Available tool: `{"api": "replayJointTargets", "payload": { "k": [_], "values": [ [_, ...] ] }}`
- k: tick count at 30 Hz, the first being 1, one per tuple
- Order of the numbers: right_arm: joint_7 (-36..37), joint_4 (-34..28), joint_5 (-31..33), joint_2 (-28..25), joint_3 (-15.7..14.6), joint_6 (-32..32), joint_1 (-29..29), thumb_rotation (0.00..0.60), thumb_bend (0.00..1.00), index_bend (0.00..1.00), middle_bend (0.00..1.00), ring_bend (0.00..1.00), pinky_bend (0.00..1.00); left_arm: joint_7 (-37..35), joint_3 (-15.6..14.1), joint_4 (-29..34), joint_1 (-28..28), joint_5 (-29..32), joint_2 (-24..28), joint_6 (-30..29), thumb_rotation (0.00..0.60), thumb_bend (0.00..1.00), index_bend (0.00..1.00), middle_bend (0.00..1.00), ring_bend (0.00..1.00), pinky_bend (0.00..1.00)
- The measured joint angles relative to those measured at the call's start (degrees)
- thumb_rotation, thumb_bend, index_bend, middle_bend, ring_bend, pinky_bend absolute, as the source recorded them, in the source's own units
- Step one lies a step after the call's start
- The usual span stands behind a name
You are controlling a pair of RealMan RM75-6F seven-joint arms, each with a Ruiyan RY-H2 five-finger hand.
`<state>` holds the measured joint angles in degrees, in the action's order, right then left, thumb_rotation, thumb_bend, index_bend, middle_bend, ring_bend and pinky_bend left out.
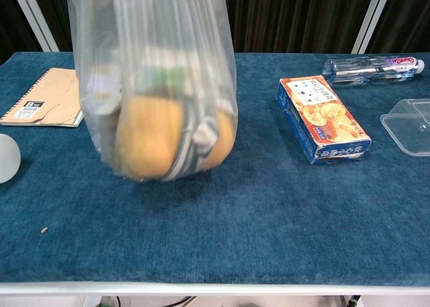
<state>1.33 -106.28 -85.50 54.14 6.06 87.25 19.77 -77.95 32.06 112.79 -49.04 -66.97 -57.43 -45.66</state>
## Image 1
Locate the clear plastic water bottle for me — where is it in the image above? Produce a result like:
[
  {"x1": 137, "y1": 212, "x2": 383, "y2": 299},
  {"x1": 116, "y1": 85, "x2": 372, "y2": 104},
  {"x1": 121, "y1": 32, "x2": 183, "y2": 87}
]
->
[{"x1": 321, "y1": 54, "x2": 426, "y2": 88}]

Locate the orange blue snack box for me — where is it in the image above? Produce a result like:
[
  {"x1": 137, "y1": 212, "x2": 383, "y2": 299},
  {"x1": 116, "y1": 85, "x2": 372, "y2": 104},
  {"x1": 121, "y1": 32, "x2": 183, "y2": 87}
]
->
[{"x1": 275, "y1": 75, "x2": 372, "y2": 167}]

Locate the black pleated curtain panel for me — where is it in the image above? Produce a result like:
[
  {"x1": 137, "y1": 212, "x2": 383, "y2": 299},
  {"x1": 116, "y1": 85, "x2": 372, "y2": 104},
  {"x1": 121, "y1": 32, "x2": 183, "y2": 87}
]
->
[
  {"x1": 0, "y1": 0, "x2": 43, "y2": 67},
  {"x1": 29, "y1": 0, "x2": 75, "y2": 52},
  {"x1": 365, "y1": 0, "x2": 430, "y2": 54},
  {"x1": 222, "y1": 0, "x2": 377, "y2": 54}
]

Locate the small yellow bread bun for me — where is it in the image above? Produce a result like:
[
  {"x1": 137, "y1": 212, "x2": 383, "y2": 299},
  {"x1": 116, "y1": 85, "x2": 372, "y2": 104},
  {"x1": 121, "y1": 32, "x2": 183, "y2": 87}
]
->
[{"x1": 200, "y1": 109, "x2": 237, "y2": 172}]

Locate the clear plastic food container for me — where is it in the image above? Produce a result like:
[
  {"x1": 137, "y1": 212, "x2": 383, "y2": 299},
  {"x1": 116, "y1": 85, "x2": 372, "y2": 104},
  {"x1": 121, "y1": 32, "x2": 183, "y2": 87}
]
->
[{"x1": 380, "y1": 98, "x2": 430, "y2": 158}]

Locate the white frame post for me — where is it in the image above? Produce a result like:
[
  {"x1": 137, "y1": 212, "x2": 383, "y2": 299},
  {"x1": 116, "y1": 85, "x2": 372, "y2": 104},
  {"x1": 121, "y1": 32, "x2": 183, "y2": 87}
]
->
[
  {"x1": 350, "y1": 0, "x2": 394, "y2": 55},
  {"x1": 7, "y1": 0, "x2": 60, "y2": 53}
]

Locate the white paper cup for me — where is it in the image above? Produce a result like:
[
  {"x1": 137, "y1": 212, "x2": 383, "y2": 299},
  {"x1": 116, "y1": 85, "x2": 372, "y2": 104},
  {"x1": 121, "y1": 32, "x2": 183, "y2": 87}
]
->
[{"x1": 0, "y1": 133, "x2": 22, "y2": 185}]

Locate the translucent plastic shopping bag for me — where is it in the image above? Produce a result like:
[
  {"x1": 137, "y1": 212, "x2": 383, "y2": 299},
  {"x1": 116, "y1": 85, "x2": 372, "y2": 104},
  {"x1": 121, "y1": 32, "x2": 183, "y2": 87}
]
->
[{"x1": 64, "y1": 0, "x2": 240, "y2": 184}]

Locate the large yellow bread bun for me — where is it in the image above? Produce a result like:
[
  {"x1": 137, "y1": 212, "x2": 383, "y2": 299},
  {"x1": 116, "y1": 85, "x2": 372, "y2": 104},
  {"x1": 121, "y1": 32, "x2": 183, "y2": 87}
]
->
[{"x1": 115, "y1": 95, "x2": 186, "y2": 181}]

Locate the blue table cloth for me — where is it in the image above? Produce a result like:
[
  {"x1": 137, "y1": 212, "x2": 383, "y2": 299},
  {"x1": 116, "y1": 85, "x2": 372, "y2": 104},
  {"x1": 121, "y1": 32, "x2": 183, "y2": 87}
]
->
[{"x1": 0, "y1": 51, "x2": 430, "y2": 285}]

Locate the brown spiral notebook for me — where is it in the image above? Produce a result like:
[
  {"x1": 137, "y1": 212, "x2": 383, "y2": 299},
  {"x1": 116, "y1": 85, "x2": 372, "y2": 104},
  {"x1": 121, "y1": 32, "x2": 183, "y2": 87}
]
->
[{"x1": 0, "y1": 67, "x2": 85, "y2": 128}]

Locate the green food packet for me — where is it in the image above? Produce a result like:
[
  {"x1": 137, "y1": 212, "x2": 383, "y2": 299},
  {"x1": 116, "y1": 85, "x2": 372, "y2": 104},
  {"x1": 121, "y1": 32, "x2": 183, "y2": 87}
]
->
[{"x1": 150, "y1": 66, "x2": 188, "y2": 93}]

